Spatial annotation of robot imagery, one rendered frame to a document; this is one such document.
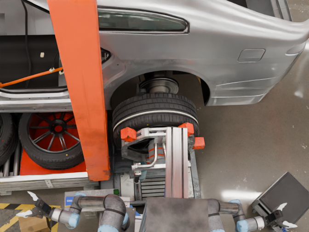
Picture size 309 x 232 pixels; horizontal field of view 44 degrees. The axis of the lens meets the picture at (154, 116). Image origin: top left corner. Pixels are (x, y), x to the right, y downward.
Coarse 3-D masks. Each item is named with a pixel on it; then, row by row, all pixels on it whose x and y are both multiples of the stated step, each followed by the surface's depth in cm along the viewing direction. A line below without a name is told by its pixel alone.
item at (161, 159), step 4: (152, 140) 289; (152, 144) 286; (152, 148) 285; (160, 148) 284; (152, 152) 284; (160, 152) 282; (152, 156) 283; (160, 156) 281; (152, 160) 282; (160, 160) 280; (164, 160) 281
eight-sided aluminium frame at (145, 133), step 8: (144, 128) 268; (152, 128) 268; (160, 128) 269; (144, 136) 266; (152, 136) 267; (160, 136) 268; (192, 136) 283; (128, 144) 277; (192, 144) 286; (128, 152) 302; (136, 152) 307; (136, 160) 308; (144, 160) 310
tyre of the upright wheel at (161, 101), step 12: (144, 96) 274; (156, 96) 273; (168, 96) 275; (180, 96) 280; (120, 108) 283; (132, 108) 275; (144, 108) 270; (156, 108) 270; (168, 108) 271; (180, 108) 275; (192, 108) 287; (120, 120) 279; (132, 120) 270; (144, 120) 266; (156, 120) 266; (168, 120) 267; (180, 120) 270; (192, 120) 280; (120, 132) 277; (120, 144) 296
